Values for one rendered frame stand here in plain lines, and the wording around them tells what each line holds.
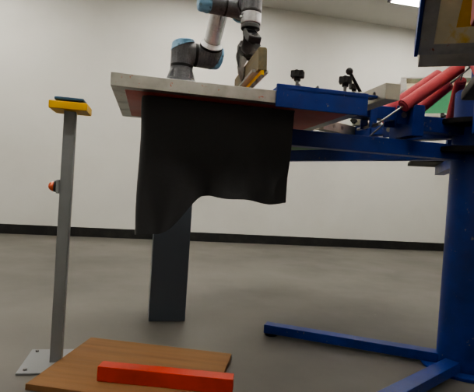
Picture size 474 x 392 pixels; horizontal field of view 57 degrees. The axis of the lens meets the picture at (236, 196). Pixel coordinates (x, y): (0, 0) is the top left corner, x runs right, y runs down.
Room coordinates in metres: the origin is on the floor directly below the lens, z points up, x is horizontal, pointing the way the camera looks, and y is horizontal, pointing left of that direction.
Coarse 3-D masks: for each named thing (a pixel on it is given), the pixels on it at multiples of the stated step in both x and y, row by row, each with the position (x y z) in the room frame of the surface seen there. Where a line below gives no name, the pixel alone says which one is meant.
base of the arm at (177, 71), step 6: (174, 66) 2.19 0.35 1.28; (180, 66) 2.19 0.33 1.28; (186, 66) 2.20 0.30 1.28; (192, 66) 2.24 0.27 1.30; (168, 72) 2.22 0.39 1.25; (174, 72) 2.18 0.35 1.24; (180, 72) 2.18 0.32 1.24; (186, 72) 2.19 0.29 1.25; (192, 72) 2.23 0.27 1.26; (168, 78) 2.19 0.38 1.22; (174, 78) 2.17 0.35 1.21; (180, 78) 2.17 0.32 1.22; (186, 78) 2.18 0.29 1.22; (192, 78) 2.22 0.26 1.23
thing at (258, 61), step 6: (258, 48) 1.40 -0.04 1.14; (264, 48) 1.41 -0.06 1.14; (258, 54) 1.40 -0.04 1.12; (264, 54) 1.41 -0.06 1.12; (252, 60) 1.48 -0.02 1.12; (258, 60) 1.40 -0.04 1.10; (264, 60) 1.41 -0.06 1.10; (246, 66) 1.58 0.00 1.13; (252, 66) 1.48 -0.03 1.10; (258, 66) 1.40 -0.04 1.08; (264, 66) 1.41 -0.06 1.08; (246, 72) 1.58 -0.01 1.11; (264, 72) 1.43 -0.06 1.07; (234, 84) 1.80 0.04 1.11
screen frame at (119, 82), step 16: (112, 80) 1.23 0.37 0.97; (128, 80) 1.24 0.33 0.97; (144, 80) 1.24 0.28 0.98; (160, 80) 1.25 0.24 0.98; (176, 80) 1.26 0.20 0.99; (208, 96) 1.30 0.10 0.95; (224, 96) 1.29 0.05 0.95; (240, 96) 1.30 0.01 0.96; (256, 96) 1.31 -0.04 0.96; (272, 96) 1.32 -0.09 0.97; (128, 112) 1.69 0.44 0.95
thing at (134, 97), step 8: (128, 96) 1.38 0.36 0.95; (136, 96) 1.37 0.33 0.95; (168, 96) 1.34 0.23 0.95; (176, 96) 1.33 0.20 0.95; (184, 96) 1.32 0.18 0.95; (192, 96) 1.31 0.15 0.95; (128, 104) 1.52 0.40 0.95; (136, 104) 1.51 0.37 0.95; (240, 104) 1.38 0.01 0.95; (248, 104) 1.37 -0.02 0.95; (256, 104) 1.37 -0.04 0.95; (264, 104) 1.36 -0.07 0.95; (296, 112) 1.45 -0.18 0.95; (304, 112) 1.44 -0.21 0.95; (312, 112) 1.44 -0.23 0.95; (320, 112) 1.43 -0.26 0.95; (296, 120) 1.61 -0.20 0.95; (304, 120) 1.60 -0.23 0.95; (312, 120) 1.59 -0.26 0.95; (320, 120) 1.58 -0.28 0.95; (328, 120) 1.56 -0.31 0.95
